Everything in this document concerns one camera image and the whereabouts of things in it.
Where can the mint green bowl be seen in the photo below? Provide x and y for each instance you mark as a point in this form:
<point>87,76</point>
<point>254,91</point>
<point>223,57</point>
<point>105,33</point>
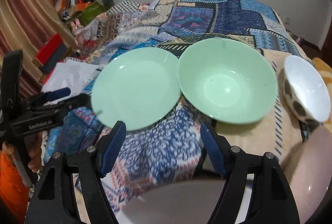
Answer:
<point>227,80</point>

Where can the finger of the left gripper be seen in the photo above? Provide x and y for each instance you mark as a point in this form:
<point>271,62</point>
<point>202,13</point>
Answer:
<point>50,96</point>

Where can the pink bowl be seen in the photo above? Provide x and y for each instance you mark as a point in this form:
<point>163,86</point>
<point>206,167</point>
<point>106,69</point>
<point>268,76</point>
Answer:
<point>311,174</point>

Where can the red box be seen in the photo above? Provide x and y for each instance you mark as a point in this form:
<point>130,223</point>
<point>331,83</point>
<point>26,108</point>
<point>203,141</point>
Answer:
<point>54,51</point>

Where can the left hand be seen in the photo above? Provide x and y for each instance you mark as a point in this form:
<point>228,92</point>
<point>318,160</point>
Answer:
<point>35,152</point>

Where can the white crumpled cloth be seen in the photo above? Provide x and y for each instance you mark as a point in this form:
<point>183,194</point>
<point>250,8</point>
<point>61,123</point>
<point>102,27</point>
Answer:
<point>71,74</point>

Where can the striped brown curtain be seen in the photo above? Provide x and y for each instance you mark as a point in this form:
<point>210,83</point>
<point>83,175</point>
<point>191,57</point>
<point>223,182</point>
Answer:
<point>27,25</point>

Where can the green box of clutter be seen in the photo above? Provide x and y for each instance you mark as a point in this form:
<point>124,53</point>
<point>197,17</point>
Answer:
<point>84,10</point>

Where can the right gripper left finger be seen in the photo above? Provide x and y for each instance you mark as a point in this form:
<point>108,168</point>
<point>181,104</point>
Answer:
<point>54,199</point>

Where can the mint green plate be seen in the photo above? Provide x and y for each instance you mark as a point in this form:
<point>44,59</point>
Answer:
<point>139,87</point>

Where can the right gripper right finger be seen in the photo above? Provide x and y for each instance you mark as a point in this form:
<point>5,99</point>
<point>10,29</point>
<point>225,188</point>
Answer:
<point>271,199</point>

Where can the pink rabbit figurine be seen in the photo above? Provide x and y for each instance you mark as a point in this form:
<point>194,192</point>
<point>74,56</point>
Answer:
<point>77,30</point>

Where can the white spotted bowl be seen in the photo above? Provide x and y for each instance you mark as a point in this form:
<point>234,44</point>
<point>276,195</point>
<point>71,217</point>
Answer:
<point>305,91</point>

